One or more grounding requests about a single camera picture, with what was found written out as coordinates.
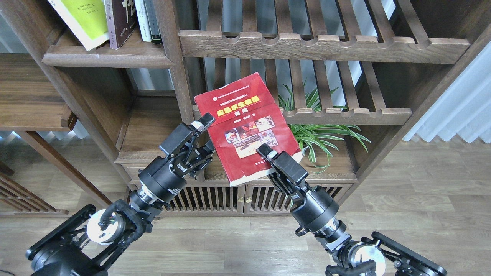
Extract white upright book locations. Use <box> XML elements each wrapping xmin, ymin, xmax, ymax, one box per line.
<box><xmin>134</xmin><ymin>0</ymin><xmax>152</xmax><ymax>42</ymax></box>

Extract red book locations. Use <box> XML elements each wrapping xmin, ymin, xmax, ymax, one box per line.
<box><xmin>194</xmin><ymin>73</ymin><xmax>302</xmax><ymax>186</ymax></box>

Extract white curtain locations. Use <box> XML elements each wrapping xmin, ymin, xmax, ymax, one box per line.
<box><xmin>403</xmin><ymin>43</ymin><xmax>491</xmax><ymax>143</ymax></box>

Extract green spider plant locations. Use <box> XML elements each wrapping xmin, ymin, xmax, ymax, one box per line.
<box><xmin>279</xmin><ymin>84</ymin><xmax>371</xmax><ymax>174</ymax></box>

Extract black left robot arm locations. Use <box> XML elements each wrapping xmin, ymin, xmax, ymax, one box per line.
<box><xmin>26</xmin><ymin>113</ymin><xmax>215</xmax><ymax>276</ymax></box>

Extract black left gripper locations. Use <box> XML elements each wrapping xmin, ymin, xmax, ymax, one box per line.
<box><xmin>137</xmin><ymin>113</ymin><xmax>215</xmax><ymax>203</ymax></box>

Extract maroon book white characters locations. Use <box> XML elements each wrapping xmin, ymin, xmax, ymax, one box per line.
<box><xmin>104</xmin><ymin>0</ymin><xmax>137</xmax><ymax>49</ymax></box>

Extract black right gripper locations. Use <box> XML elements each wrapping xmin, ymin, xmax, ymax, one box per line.
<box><xmin>256</xmin><ymin>143</ymin><xmax>339</xmax><ymax>234</ymax></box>

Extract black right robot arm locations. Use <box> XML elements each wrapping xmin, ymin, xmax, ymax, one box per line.
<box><xmin>257</xmin><ymin>144</ymin><xmax>447</xmax><ymax>276</ymax></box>

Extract yellow-green book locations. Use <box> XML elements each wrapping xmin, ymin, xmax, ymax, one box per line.
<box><xmin>48</xmin><ymin>0</ymin><xmax>109</xmax><ymax>51</ymax></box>

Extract dark green upright book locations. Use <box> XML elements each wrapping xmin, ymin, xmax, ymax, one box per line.
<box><xmin>144</xmin><ymin>0</ymin><xmax>162</xmax><ymax>45</ymax></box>

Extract dark wooden bookshelf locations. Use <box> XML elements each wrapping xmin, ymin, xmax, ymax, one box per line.
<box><xmin>1</xmin><ymin>0</ymin><xmax>490</xmax><ymax>203</ymax></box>

